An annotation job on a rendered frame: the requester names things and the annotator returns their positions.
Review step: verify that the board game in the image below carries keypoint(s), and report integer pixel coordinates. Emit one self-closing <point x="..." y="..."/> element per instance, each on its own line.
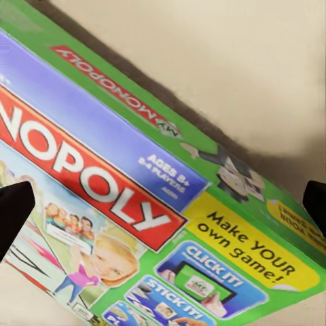
<point x="140" y="219"/>

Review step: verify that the bed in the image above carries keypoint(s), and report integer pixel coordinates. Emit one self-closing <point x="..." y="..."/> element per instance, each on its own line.
<point x="249" y="74"/>

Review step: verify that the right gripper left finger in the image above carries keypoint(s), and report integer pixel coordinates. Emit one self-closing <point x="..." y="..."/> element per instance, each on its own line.
<point x="17" y="201"/>

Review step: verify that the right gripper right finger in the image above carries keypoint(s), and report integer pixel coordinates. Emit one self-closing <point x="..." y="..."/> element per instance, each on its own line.
<point x="315" y="203"/>

